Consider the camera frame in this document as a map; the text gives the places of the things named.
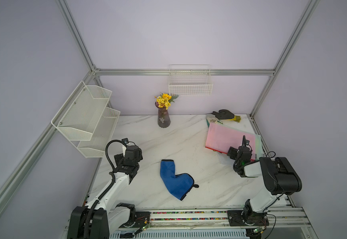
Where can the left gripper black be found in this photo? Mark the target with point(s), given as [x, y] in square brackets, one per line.
[119, 160]

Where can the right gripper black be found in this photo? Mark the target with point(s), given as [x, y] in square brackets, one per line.
[233, 152]

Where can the green zipper mesh document bag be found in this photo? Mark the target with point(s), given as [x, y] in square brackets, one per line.
[259, 151]

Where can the pink mesh document bag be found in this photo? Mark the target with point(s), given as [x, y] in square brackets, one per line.
[220, 137]

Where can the blue microfiber cleaning cloth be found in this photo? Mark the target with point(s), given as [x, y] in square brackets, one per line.
[178, 185]

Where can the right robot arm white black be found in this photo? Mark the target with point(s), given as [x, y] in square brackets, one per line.
[278, 175]

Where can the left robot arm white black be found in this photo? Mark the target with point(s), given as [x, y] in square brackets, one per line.
[102, 216]

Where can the black yellow work glove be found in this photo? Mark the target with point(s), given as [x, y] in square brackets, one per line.
[226, 115]

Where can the green white work glove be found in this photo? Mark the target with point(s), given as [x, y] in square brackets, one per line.
[210, 118]

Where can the dark purple glass vase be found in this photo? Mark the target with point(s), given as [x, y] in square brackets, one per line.
[163, 119]

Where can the white two-tier mesh shelf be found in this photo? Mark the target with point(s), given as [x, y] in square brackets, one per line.
[86, 120]

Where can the yellow artificial flowers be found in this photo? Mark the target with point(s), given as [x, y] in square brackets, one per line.
[164, 100]

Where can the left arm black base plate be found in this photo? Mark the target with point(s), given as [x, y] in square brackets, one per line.
[141, 218]

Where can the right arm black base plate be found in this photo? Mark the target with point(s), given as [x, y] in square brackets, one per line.
[239, 218]

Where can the aluminium frame rail base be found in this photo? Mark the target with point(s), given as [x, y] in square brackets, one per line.
[284, 223]

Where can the white wire wall basket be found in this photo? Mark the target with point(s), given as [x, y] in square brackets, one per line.
[190, 80]

